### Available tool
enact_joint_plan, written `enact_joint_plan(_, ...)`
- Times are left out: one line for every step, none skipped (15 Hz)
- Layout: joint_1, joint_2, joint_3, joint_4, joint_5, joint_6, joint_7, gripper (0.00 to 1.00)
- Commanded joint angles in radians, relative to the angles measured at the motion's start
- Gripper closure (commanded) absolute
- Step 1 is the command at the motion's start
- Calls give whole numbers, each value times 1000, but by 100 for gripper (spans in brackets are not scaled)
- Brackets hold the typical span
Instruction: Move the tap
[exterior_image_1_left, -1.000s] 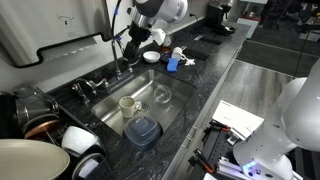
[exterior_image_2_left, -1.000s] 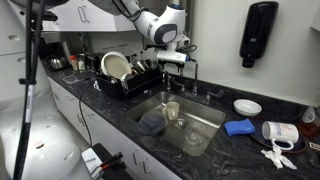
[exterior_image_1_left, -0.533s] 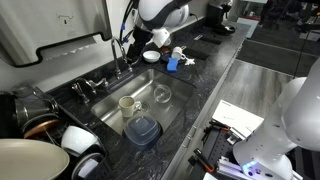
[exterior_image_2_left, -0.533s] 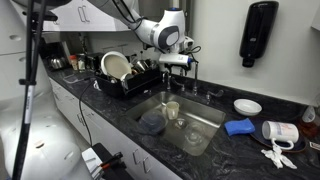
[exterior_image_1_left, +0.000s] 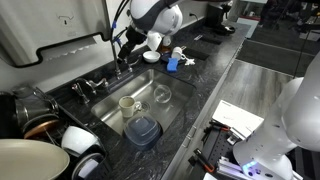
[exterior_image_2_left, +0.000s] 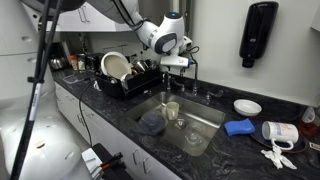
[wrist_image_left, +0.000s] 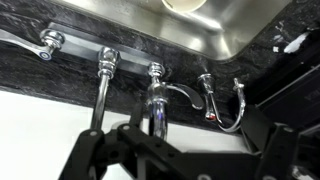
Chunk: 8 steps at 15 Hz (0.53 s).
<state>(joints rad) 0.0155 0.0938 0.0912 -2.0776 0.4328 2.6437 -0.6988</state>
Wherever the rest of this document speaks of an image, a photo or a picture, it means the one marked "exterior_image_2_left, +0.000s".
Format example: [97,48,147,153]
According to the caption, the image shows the blue sponge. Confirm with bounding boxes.
[223,117,257,138]

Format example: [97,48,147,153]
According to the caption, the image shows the steel kettle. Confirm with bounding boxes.
[48,56,68,71]

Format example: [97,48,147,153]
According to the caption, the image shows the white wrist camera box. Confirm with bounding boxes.
[159,54,192,70]

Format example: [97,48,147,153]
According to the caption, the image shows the black tripod with orange clamps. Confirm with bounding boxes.
[98,151,125,170]

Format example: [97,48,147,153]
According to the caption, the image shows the clear spice jar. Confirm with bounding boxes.
[77,54,87,72]

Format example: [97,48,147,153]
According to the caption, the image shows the clear plastic lid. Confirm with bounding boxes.
[62,73,83,85]

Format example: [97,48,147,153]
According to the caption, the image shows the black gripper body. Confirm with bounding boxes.
[172,44,195,59]

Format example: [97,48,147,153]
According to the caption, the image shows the steel bowl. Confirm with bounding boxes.
[132,58,151,75]

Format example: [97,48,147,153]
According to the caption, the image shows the dark round plate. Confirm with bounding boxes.
[249,117,308,155]

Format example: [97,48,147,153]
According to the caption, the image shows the chrome lever handle red dot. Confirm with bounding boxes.
[171,76,187,93]

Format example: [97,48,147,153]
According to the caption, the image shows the white rounded appliance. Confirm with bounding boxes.
[0,0,83,180]

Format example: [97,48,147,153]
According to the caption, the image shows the stainless steel sink basin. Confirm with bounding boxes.
[125,91,227,158]

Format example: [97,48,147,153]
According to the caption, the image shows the black dish rack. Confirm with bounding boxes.
[93,64,163,100]

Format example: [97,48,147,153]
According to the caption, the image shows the chrome faucet spout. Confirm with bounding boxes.
[179,61,200,96]

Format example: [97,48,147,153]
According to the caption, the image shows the large white plate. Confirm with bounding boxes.
[100,51,133,81]

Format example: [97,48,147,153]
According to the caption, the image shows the long black cable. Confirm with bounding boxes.
[78,77,98,148]

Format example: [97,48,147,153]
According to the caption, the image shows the white printed mug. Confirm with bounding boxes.
[261,120,300,152]

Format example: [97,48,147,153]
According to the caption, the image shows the white ceramic bowl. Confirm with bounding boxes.
[232,98,263,118]

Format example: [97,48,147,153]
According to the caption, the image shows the spice jar red lid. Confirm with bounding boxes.
[68,54,79,72]

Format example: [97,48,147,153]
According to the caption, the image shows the steel sink drain strainer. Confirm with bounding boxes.
[173,118,189,131]

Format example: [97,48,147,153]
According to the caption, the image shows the white lower cabinets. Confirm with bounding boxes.
[53,81,183,180]

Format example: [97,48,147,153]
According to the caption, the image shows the chrome lever handle blue dot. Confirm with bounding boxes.
[204,88,225,103]

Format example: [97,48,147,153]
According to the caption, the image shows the tall black camera stand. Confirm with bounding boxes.
[9,0,65,180]

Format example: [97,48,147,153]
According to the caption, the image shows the white upper cabinet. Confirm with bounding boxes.
[19,1,134,34]

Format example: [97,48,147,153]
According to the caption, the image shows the clear drinking glass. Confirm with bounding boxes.
[183,123,205,146]

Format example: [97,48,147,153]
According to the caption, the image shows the small white plastic bottle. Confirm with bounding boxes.
[301,105,317,125]

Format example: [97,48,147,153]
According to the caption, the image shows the small chrome curved tap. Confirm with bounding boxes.
[161,70,172,94]

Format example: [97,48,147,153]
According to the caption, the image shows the cream ceramic mug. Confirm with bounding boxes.
[160,100,181,122]

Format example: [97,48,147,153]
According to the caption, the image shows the crumpled white tissue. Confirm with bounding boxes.
[260,145,299,171]

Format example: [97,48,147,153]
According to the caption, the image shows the black wall soap dispenser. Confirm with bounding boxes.
[238,1,280,69]

